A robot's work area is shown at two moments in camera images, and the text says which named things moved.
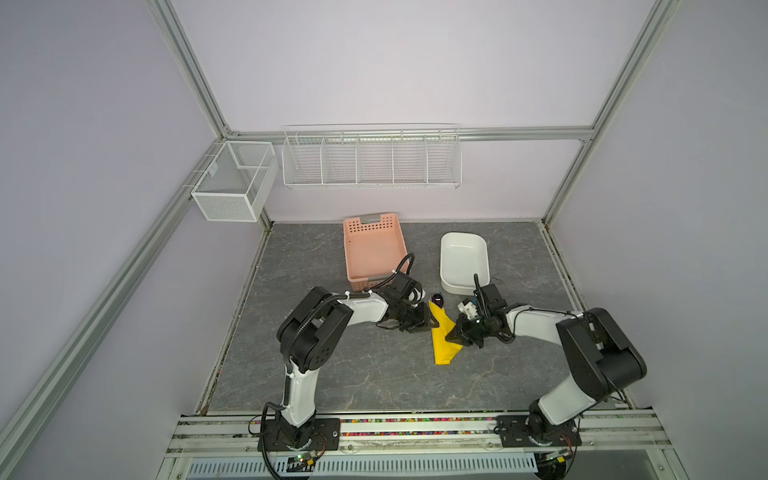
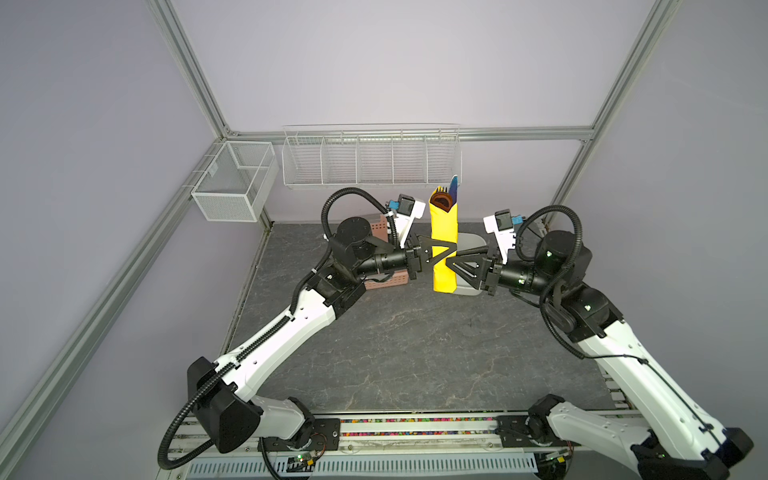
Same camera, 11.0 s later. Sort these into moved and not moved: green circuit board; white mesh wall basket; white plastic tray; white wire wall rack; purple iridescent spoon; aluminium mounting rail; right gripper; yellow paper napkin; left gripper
Moved: left gripper; yellow paper napkin; purple iridescent spoon; right gripper
Not moved: aluminium mounting rail; white plastic tray; white mesh wall basket; green circuit board; white wire wall rack
